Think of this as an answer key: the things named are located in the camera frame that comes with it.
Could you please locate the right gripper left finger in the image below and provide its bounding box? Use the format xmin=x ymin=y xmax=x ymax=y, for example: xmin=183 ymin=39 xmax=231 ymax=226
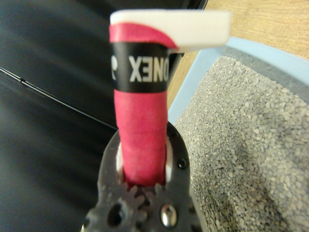
xmin=84 ymin=131 xmax=147 ymax=232

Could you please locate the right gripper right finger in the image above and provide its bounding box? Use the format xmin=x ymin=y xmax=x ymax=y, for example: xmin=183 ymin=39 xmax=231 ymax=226
xmin=144 ymin=123 xmax=206 ymax=232

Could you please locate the blue litter tray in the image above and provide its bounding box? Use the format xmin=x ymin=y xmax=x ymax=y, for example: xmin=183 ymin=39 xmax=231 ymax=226
xmin=167 ymin=36 xmax=309 ymax=232

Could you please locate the curtain stand pole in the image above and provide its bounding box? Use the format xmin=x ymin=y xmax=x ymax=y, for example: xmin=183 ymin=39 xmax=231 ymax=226
xmin=0 ymin=66 xmax=118 ymax=132

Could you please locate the white scoop with red handle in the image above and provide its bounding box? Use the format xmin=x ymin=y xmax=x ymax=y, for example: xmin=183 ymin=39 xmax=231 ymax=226
xmin=109 ymin=10 xmax=233 ymax=191

